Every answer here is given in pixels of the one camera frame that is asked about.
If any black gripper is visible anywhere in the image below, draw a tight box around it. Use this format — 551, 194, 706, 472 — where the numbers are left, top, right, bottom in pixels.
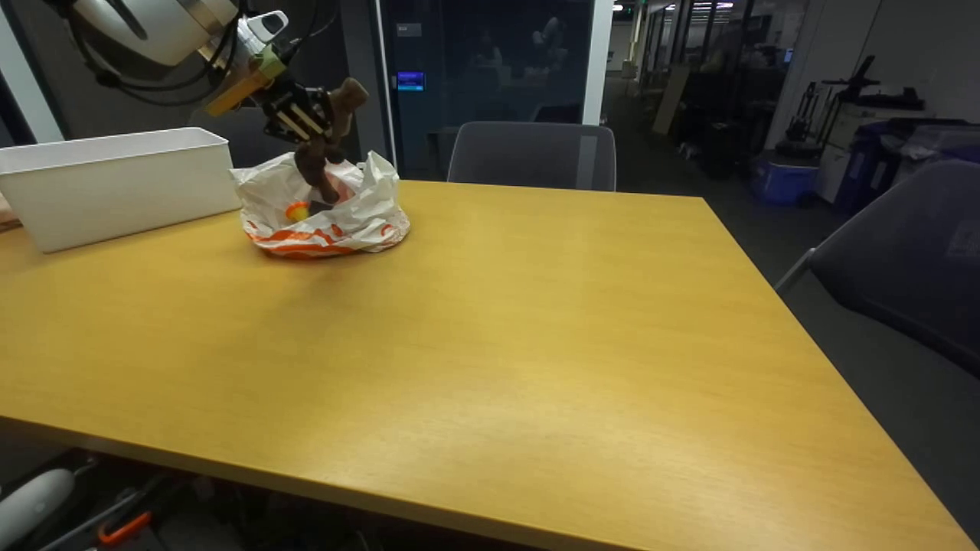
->
217, 9, 347, 147

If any brown moose plush toy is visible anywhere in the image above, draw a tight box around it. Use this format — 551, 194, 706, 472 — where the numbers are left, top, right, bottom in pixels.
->
295, 77, 367, 205

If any yellow container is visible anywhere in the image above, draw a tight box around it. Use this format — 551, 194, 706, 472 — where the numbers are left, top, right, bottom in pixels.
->
286, 203, 309, 224

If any white orange plastic bag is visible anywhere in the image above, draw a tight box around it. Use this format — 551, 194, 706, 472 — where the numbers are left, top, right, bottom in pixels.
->
239, 154, 410, 260

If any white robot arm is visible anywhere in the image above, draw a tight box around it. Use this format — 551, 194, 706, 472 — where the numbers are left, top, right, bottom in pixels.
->
49, 0, 367, 150

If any grey chair behind table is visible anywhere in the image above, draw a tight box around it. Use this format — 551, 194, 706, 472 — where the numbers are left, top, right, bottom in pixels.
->
446, 120, 618, 189

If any white rectangular bin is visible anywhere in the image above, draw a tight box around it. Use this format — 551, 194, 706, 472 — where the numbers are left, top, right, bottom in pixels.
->
0, 125, 239, 252

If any white cylinder under table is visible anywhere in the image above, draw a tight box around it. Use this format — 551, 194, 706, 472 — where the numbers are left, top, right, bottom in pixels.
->
0, 468, 72, 551

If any blue bin in background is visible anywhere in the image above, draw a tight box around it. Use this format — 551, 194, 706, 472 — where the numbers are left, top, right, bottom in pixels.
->
754, 159, 817, 205

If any dark chair at right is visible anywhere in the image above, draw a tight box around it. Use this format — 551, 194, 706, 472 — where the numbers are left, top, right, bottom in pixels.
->
777, 159, 980, 377

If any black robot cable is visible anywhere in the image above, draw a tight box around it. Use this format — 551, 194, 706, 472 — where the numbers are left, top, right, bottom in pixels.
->
57, 19, 339, 103

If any orange handled tool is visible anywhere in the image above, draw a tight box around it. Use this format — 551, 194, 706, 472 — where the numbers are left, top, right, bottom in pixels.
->
97, 511, 153, 551

